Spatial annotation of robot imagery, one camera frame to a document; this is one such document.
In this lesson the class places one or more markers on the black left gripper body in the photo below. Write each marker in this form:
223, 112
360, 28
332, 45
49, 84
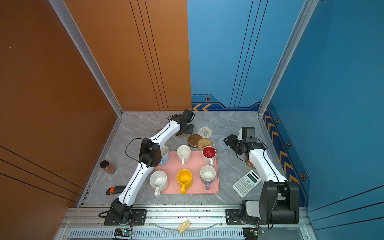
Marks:
189, 129

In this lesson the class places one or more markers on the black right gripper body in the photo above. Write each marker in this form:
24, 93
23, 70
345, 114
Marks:
235, 144

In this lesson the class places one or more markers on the chipped brown wooden coaster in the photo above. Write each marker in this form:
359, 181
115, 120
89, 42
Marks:
193, 140

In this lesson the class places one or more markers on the light blue woven coaster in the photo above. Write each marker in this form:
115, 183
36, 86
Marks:
222, 144

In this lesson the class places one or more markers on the cream multicolour woven coaster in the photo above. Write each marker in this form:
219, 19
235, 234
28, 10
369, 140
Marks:
205, 132

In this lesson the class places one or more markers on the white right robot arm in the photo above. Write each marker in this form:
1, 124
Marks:
280, 199

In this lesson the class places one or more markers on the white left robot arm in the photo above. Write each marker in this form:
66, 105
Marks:
149, 158

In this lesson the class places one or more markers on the tan rattan coaster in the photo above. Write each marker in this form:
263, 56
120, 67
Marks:
204, 142

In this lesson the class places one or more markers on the white mug back middle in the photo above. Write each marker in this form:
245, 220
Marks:
184, 154

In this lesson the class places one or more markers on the white mug red inside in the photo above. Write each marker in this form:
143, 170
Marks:
209, 155

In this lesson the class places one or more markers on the light blue mug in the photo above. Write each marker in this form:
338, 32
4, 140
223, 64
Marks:
165, 155

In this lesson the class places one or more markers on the white scientific calculator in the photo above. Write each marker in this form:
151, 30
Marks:
245, 184

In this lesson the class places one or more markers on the lilac mug white inside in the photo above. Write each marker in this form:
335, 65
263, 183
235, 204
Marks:
207, 175

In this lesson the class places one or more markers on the yellow mug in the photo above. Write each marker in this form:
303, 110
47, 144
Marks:
185, 180

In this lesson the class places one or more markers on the white mug front left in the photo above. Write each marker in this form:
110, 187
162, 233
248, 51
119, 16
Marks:
159, 182

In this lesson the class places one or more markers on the spice jar black lid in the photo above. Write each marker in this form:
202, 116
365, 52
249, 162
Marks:
108, 167

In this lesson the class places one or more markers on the circuit board right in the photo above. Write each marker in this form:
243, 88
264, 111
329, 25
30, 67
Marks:
252, 233

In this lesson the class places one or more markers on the orange black utility knife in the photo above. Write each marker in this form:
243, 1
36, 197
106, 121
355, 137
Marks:
115, 190

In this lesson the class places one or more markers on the small wooden block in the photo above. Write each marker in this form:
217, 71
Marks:
184, 226

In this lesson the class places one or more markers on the green circuit board left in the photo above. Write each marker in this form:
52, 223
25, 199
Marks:
123, 234

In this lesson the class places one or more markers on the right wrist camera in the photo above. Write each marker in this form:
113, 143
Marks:
247, 134

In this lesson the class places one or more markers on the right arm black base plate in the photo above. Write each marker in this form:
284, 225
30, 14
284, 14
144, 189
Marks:
243, 217

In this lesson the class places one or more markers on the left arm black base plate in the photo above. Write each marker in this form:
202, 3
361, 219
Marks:
137, 217

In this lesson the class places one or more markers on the grey aluminium corner post left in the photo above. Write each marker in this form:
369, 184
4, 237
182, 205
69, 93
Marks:
75, 34

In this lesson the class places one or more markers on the grey aluminium corner post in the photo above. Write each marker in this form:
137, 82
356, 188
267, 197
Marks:
75, 34
295, 36

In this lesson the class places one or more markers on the aluminium front rail frame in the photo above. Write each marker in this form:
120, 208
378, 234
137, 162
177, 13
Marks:
178, 222

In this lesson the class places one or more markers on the grey aluminium corner post right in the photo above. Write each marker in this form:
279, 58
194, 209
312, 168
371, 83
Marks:
295, 36

